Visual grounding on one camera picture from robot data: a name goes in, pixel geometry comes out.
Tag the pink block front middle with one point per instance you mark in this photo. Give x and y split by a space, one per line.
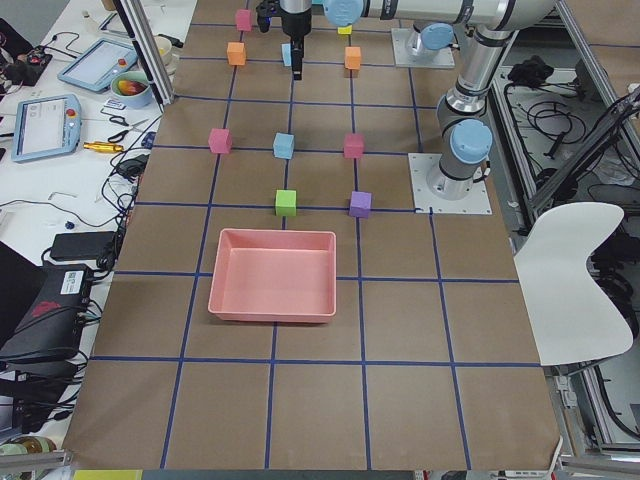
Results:
220 141

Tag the green block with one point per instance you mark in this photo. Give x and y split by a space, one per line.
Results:
286 203

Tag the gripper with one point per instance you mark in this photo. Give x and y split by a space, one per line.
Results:
295 21

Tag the teach pendant far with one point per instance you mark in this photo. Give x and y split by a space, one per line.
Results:
97 67

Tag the light blue block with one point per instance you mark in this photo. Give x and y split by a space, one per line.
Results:
286 54
283 145

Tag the pink block far corner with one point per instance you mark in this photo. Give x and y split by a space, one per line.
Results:
243 20

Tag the black power adapter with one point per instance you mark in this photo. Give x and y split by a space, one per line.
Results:
81 246

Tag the teach pendant near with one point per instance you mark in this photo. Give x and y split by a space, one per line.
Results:
46 127

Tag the purple block near pink tray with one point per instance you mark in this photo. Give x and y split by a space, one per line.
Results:
360 204

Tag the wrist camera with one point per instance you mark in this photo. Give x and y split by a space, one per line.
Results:
266 10

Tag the pink block near base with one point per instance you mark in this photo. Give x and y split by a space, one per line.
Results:
353 146

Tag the white chair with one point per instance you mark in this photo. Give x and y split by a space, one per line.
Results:
571 317

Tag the aluminium frame post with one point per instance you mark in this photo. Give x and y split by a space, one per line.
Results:
133 17

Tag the black scissors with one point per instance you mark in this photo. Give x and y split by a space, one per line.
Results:
126 128

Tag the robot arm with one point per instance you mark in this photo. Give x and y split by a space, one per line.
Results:
428 38
467 140

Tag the light blue bowl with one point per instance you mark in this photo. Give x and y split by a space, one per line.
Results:
132 89

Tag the teach pendant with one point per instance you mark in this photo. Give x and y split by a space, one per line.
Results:
46 127
97 67

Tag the pink tray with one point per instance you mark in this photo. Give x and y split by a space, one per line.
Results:
274 276

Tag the gold metal cylinder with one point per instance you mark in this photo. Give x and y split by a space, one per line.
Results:
103 147

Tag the orange block near bases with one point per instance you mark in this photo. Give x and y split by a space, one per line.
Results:
352 58

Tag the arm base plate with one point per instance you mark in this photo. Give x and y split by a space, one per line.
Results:
442 60
435 193

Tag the orange block far side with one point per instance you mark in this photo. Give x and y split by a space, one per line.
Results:
236 53

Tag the black computer box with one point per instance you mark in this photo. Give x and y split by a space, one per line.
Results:
40 312

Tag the cream bowl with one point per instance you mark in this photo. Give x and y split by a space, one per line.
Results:
165 49

